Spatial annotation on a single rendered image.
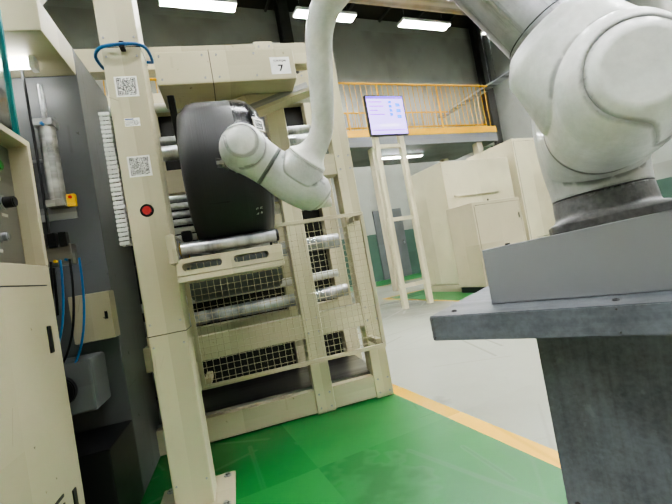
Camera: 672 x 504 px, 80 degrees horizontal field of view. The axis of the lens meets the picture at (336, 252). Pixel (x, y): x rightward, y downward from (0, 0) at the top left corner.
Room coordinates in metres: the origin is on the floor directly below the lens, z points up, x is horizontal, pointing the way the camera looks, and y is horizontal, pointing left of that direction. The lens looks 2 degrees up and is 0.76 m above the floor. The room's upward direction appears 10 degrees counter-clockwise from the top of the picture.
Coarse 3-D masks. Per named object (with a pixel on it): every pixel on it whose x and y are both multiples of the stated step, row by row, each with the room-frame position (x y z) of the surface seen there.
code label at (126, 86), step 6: (114, 78) 1.39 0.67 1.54; (120, 78) 1.39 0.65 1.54; (126, 78) 1.40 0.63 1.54; (132, 78) 1.40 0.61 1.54; (120, 84) 1.39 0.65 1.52; (126, 84) 1.39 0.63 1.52; (132, 84) 1.40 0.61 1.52; (120, 90) 1.39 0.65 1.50; (126, 90) 1.39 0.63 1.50; (132, 90) 1.40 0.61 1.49; (138, 90) 1.40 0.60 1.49; (120, 96) 1.39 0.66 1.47; (126, 96) 1.39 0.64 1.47
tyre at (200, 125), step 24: (192, 120) 1.30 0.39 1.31; (216, 120) 1.31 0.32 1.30; (240, 120) 1.32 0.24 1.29; (192, 144) 1.27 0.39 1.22; (216, 144) 1.28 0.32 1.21; (192, 168) 1.26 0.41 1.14; (216, 168) 1.27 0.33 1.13; (192, 192) 1.29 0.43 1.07; (216, 192) 1.29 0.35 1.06; (240, 192) 1.31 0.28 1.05; (264, 192) 1.35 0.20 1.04; (192, 216) 1.35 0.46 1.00; (216, 216) 1.33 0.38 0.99; (240, 216) 1.36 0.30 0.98; (264, 216) 1.40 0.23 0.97
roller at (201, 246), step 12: (204, 240) 1.37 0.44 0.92; (216, 240) 1.38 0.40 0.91; (228, 240) 1.39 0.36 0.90; (240, 240) 1.40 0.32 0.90; (252, 240) 1.41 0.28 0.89; (264, 240) 1.42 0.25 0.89; (276, 240) 1.44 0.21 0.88; (180, 252) 1.35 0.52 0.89; (192, 252) 1.36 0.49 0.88; (204, 252) 1.39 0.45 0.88
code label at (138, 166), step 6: (132, 156) 1.39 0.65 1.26; (138, 156) 1.39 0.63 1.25; (144, 156) 1.40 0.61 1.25; (132, 162) 1.39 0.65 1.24; (138, 162) 1.39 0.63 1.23; (144, 162) 1.40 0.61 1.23; (150, 162) 1.40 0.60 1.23; (132, 168) 1.39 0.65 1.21; (138, 168) 1.39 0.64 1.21; (144, 168) 1.40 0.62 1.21; (150, 168) 1.40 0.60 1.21; (132, 174) 1.39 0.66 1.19; (138, 174) 1.39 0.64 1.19; (144, 174) 1.40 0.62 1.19; (150, 174) 1.40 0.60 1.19
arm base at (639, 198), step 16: (592, 192) 0.64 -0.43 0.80; (608, 192) 0.63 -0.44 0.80; (624, 192) 0.62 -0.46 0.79; (640, 192) 0.62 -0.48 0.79; (656, 192) 0.63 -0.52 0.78; (560, 208) 0.69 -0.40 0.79; (576, 208) 0.66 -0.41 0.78; (592, 208) 0.64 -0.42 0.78; (608, 208) 0.63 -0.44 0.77; (624, 208) 0.62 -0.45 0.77; (640, 208) 0.61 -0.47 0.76; (656, 208) 0.60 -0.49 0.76; (560, 224) 0.65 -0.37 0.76; (576, 224) 0.64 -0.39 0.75; (592, 224) 0.64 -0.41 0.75
